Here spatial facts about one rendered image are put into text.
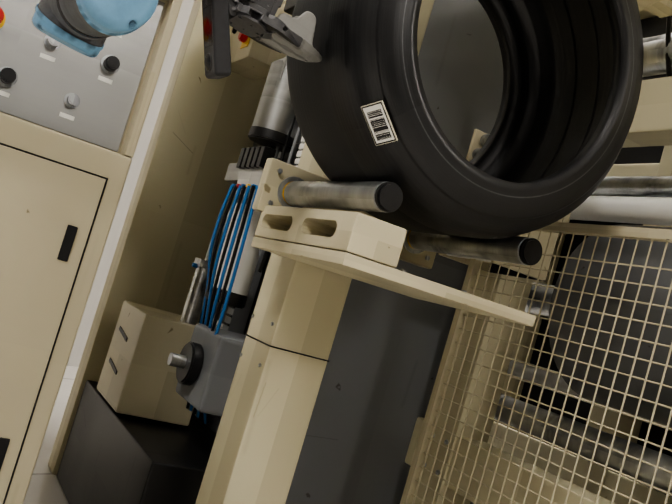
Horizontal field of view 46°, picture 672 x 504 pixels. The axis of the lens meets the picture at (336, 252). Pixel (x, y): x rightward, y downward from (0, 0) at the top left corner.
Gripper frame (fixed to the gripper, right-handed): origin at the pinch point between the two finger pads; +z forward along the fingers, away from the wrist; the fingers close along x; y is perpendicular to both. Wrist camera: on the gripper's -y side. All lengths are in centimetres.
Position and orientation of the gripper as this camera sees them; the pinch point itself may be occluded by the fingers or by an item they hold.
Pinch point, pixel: (311, 60)
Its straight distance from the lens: 120.8
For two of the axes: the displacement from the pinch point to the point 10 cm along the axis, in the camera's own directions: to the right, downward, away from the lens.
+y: 3.9, -9.1, 1.2
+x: -4.5, -0.8, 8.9
